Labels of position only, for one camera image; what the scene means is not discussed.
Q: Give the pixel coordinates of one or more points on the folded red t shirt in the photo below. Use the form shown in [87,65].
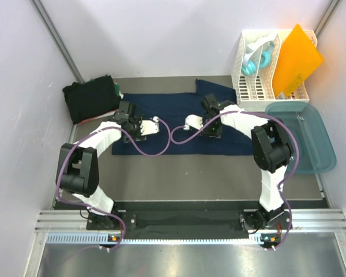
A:
[106,115]

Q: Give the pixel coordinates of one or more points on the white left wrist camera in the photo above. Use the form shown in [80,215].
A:
[149,126]

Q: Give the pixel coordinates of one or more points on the translucent teal plastic bin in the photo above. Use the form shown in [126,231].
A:
[316,153]

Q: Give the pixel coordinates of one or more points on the orange plastic folder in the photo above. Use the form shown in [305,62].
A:
[298,59]

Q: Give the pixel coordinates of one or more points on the aluminium corner post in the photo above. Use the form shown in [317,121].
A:
[326,17]
[50,27]

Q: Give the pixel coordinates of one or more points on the folded black t shirt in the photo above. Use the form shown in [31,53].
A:
[86,101]

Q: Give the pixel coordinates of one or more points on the aluminium frame rail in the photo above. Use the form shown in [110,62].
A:
[68,243]

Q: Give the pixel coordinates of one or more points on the folded green t shirt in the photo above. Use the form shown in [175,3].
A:
[106,80]

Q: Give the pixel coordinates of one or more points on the white slotted file organizer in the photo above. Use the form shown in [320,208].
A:
[255,93]

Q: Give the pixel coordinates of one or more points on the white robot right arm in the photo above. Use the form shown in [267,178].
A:
[272,150]

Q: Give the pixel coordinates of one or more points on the teal headphones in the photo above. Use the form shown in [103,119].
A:
[258,54]

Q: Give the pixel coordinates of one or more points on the right aluminium corner post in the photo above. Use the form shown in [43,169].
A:
[326,17]

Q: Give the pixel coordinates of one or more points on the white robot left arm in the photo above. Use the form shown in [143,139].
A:
[77,177]

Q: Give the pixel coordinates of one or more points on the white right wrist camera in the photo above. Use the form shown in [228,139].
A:
[193,122]

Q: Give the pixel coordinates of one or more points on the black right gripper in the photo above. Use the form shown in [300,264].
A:
[217,134]

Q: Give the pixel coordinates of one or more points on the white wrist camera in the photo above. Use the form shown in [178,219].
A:
[149,126]
[193,122]

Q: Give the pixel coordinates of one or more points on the left aluminium corner post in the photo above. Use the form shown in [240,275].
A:
[50,27]

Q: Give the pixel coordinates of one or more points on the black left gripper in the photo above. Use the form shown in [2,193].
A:
[138,136]

